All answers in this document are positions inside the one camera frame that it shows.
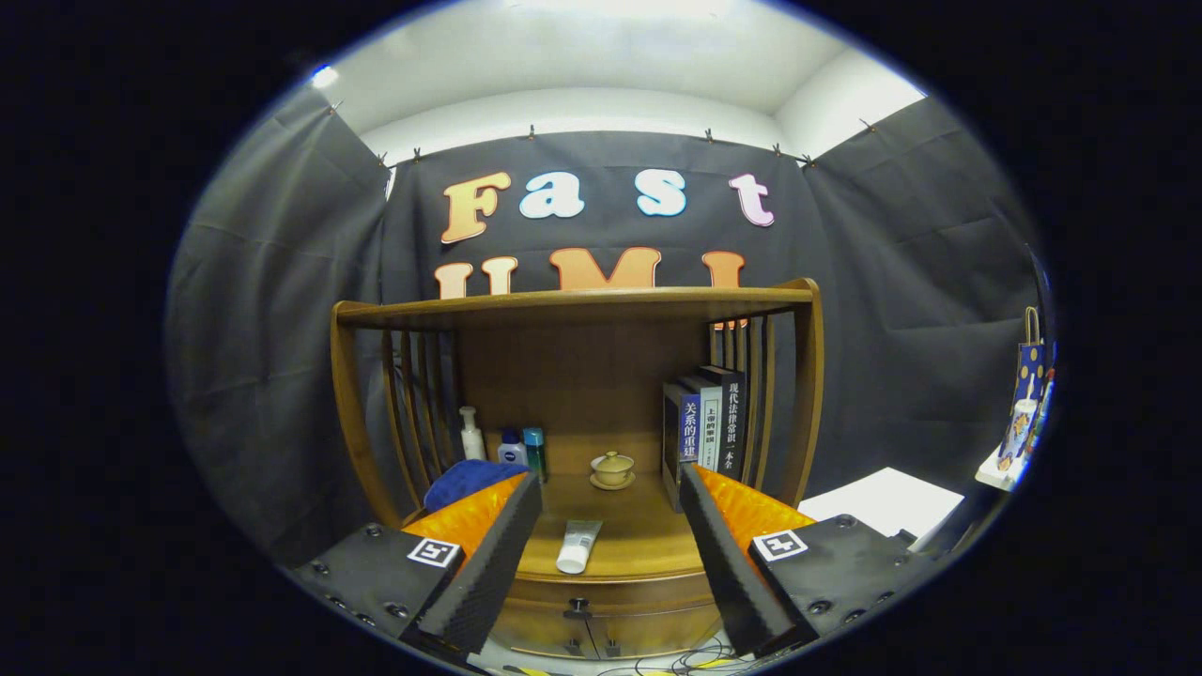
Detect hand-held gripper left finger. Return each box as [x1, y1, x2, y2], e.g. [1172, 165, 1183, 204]
[291, 471, 544, 658]

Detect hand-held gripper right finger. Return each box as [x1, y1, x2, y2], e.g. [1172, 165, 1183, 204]
[678, 462, 931, 656]

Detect wooden drawer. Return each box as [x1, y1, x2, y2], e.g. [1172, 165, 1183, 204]
[502, 571, 719, 628]

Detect white cosmetic tube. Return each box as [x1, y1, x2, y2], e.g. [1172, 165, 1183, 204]
[556, 519, 604, 576]

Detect wooden countertop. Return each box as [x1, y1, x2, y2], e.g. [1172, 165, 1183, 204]
[404, 469, 701, 581]

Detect white box cabinet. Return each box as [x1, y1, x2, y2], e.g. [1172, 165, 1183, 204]
[798, 467, 966, 541]

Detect wooden cabinet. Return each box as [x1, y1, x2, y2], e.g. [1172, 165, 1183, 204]
[329, 277, 825, 661]

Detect blue folded towel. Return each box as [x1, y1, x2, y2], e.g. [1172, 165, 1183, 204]
[423, 459, 530, 514]

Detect black spine book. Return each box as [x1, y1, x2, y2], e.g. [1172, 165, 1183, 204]
[700, 364, 747, 482]

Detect beige lidded teacup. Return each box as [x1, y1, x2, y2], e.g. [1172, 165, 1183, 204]
[589, 451, 637, 491]

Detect patterned paper cup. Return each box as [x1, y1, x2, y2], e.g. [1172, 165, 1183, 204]
[997, 399, 1039, 470]

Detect blue dotted paper bag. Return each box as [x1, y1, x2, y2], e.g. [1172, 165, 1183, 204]
[1009, 305, 1048, 452]

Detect floor cables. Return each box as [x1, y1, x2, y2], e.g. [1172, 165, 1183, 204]
[507, 601, 752, 676]

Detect white wall shelf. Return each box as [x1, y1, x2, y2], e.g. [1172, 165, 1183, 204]
[975, 441, 1034, 492]

